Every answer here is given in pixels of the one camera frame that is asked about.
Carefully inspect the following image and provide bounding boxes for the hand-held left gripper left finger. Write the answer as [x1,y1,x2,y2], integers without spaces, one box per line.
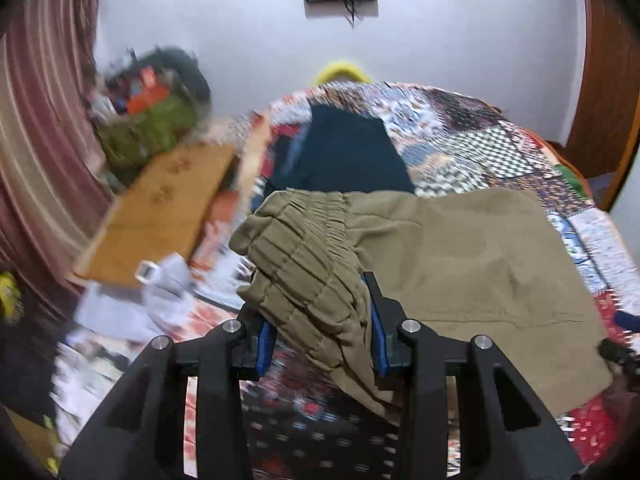
[59,302,277,480]

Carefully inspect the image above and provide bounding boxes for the patchwork printed blanket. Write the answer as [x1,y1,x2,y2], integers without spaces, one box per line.
[54,81,640,480]

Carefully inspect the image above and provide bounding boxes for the green fabric storage basket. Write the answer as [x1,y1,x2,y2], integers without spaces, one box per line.
[92,94,202,182]

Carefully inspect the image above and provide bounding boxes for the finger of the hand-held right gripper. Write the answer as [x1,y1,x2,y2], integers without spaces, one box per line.
[597,337,640,377]
[614,309,640,333]

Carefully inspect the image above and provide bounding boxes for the striped red curtain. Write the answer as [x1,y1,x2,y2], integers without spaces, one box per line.
[0,0,132,313]

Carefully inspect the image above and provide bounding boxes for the green cloth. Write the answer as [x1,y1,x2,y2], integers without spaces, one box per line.
[564,164,589,197]

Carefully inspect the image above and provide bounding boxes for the yellow black object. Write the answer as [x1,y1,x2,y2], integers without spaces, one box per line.
[0,269,24,322]

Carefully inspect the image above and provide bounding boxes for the orange box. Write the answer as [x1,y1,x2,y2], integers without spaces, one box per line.
[125,66,172,114]

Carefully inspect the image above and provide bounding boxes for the white papers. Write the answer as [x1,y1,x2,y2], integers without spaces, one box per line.
[74,254,197,343]

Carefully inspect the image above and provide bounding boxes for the dark navy pants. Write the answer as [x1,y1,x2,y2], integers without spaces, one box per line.
[270,102,417,196]

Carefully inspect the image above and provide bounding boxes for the wooden lap desk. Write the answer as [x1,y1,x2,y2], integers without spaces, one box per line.
[74,144,239,287]

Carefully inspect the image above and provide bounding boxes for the olive green pants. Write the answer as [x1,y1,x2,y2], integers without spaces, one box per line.
[229,187,615,424]

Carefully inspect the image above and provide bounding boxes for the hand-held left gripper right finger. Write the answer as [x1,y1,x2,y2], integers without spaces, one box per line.
[362,272,584,480]

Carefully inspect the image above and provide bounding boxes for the yellow foam arch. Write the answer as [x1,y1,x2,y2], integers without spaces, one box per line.
[313,59,374,86]

